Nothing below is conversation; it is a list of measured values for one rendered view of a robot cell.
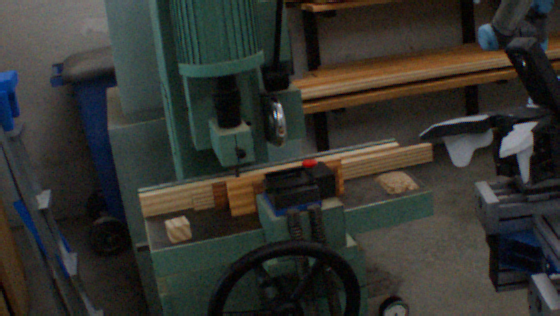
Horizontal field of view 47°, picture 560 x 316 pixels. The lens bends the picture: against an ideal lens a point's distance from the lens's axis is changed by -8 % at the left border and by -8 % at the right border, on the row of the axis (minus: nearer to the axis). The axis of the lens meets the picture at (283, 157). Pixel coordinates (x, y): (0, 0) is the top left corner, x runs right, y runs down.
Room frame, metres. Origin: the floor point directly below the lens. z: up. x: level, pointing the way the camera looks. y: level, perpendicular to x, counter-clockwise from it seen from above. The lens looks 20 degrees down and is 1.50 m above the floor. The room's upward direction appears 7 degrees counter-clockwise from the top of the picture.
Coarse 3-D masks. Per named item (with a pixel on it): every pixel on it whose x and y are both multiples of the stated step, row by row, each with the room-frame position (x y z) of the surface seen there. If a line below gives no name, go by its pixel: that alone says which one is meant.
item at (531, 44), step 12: (516, 48) 0.76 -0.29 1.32; (528, 48) 0.75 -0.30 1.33; (540, 48) 0.75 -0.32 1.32; (516, 60) 0.77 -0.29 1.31; (528, 60) 0.75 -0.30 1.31; (540, 60) 0.75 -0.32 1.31; (516, 72) 0.79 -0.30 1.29; (528, 72) 0.76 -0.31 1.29; (540, 72) 0.75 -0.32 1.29; (552, 72) 0.75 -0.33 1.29; (528, 84) 0.78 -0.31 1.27; (540, 84) 0.76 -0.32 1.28; (552, 84) 0.75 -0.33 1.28; (540, 96) 0.77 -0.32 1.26; (552, 96) 0.75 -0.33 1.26; (552, 108) 0.76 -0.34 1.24
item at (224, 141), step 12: (216, 120) 1.46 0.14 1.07; (216, 132) 1.38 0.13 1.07; (228, 132) 1.36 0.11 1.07; (240, 132) 1.36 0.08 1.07; (216, 144) 1.40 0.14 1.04; (228, 144) 1.35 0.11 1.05; (240, 144) 1.36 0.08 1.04; (252, 144) 1.37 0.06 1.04; (228, 156) 1.35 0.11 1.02; (252, 156) 1.36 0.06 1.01
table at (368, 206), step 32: (352, 192) 1.37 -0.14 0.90; (384, 192) 1.35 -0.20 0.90; (416, 192) 1.33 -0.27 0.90; (160, 224) 1.32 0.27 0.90; (192, 224) 1.31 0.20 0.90; (224, 224) 1.29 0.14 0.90; (256, 224) 1.27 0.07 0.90; (352, 224) 1.29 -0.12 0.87; (384, 224) 1.30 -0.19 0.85; (160, 256) 1.20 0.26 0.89; (192, 256) 1.22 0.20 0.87; (224, 256) 1.23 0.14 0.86; (352, 256) 1.19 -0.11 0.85
